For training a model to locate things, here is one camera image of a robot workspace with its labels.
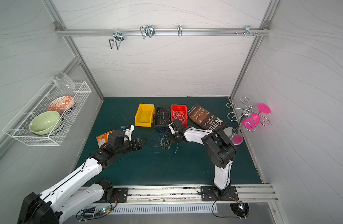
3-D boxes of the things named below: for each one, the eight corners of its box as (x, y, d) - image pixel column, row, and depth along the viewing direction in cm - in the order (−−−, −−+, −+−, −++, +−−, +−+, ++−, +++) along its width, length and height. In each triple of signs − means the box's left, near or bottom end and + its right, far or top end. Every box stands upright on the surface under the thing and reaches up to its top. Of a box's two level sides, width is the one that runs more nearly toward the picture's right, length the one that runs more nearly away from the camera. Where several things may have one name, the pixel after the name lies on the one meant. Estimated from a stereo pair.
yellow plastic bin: (136, 130, 105) (133, 123, 97) (140, 111, 117) (138, 103, 109) (153, 130, 105) (151, 123, 97) (155, 111, 117) (154, 103, 109)
